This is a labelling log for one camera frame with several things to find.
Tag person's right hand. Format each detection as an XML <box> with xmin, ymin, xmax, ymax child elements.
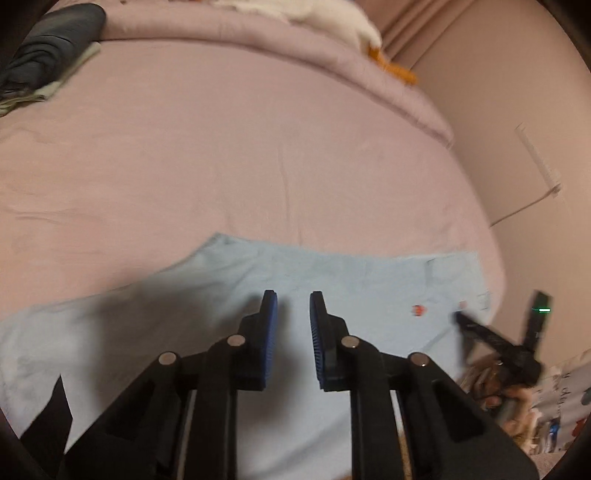
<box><xmin>466</xmin><ymin>357</ymin><xmax>536</xmax><ymax>446</ymax></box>

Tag white plush toy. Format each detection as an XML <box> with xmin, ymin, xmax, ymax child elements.
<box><xmin>217</xmin><ymin>0</ymin><xmax>419</xmax><ymax>86</ymax></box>

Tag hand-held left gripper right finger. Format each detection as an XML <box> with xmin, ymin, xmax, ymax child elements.
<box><xmin>308</xmin><ymin>290</ymin><xmax>541</xmax><ymax>480</ymax></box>

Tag wall power strip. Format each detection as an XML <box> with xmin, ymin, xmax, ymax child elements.
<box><xmin>515</xmin><ymin>122</ymin><xmax>564</xmax><ymax>198</ymax></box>

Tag bed with pink sheet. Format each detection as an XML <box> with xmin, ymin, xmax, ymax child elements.
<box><xmin>0</xmin><ymin>32</ymin><xmax>509</xmax><ymax>480</ymax></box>

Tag light blue pants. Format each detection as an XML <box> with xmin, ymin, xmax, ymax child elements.
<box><xmin>0</xmin><ymin>233</ymin><xmax>494</xmax><ymax>480</ymax></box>

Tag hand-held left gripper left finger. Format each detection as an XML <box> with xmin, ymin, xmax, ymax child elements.
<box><xmin>58</xmin><ymin>290</ymin><xmax>280</xmax><ymax>480</ymax></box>

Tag grey-green folded cloth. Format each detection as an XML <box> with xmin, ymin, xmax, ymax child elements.
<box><xmin>0</xmin><ymin>41</ymin><xmax>102</xmax><ymax>117</ymax></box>

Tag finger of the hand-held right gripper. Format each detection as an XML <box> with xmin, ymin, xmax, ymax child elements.
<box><xmin>523</xmin><ymin>290</ymin><xmax>554</xmax><ymax>348</ymax></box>
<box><xmin>452</xmin><ymin>310</ymin><xmax>513</xmax><ymax>361</ymax></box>

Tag pink duvet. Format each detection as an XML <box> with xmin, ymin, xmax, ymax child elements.
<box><xmin>99</xmin><ymin>0</ymin><xmax>455</xmax><ymax>148</ymax></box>

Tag pink curtain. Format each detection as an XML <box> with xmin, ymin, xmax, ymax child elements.
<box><xmin>381</xmin><ymin>0</ymin><xmax>467</xmax><ymax>72</ymax></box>

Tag dark folded clothes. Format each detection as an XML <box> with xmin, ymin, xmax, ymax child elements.
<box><xmin>0</xmin><ymin>4</ymin><xmax>108</xmax><ymax>100</ymax></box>

